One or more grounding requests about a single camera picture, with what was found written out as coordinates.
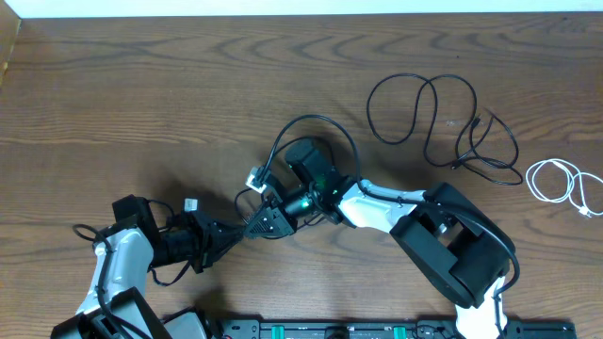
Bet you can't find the black right camera cable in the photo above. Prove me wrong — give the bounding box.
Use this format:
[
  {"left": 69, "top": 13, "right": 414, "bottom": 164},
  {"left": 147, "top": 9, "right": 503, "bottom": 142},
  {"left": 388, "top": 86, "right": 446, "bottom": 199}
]
[{"left": 261, "top": 114, "right": 522, "bottom": 339}]

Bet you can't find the black camera cable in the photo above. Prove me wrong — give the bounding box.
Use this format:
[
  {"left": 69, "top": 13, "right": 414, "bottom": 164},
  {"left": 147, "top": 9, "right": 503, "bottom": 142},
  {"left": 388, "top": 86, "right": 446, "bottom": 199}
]
[
  {"left": 261, "top": 114, "right": 522, "bottom": 339},
  {"left": 72, "top": 223, "right": 142, "bottom": 339}
]

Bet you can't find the white usb cable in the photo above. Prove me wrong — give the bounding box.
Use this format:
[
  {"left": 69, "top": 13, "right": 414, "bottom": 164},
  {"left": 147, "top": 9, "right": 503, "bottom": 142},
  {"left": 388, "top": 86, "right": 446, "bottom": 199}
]
[{"left": 524, "top": 157, "right": 603, "bottom": 218}]

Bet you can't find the black left camera cable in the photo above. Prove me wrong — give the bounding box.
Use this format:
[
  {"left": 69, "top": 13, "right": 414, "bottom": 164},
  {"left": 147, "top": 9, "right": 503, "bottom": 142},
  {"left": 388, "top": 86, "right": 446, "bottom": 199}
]
[{"left": 72, "top": 223, "right": 142, "bottom": 339}]

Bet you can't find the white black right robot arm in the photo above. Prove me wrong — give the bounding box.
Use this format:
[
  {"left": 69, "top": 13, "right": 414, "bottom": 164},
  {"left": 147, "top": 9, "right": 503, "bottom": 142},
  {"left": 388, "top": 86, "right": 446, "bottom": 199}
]
[{"left": 245, "top": 177, "right": 519, "bottom": 338}]

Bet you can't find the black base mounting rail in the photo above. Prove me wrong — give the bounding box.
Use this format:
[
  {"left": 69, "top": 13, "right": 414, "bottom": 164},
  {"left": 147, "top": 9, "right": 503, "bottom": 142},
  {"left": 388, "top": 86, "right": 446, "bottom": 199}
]
[{"left": 207, "top": 319, "right": 578, "bottom": 339}]

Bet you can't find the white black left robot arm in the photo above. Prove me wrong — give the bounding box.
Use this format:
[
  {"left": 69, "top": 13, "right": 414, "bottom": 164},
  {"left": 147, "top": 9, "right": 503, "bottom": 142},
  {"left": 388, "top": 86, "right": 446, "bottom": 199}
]
[{"left": 51, "top": 211, "right": 243, "bottom": 338}]

